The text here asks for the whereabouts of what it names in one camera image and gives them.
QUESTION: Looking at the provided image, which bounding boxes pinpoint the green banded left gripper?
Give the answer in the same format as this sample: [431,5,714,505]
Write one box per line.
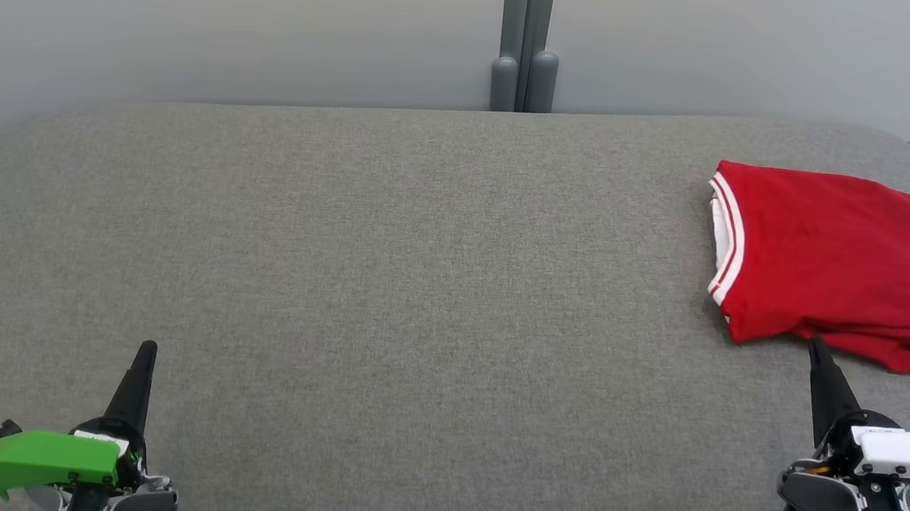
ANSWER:
[0,327,160,511]

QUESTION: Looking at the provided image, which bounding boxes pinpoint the red shorts with white stripe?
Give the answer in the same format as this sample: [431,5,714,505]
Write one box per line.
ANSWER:
[812,320,910,376]

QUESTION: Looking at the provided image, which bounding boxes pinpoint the red jersey with white sleeves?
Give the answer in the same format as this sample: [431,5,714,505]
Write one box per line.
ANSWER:
[695,158,910,359]

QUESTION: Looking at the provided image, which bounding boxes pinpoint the grey fabric sofa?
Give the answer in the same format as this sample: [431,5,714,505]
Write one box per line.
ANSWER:
[0,49,910,511]

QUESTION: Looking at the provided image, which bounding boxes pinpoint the grey rounded bumper cylinder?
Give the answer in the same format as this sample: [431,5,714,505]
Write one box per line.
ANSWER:
[488,55,520,113]
[525,49,560,114]

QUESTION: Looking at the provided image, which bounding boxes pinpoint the grey vertical partition post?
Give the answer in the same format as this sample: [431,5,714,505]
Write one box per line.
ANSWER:
[495,0,556,114]

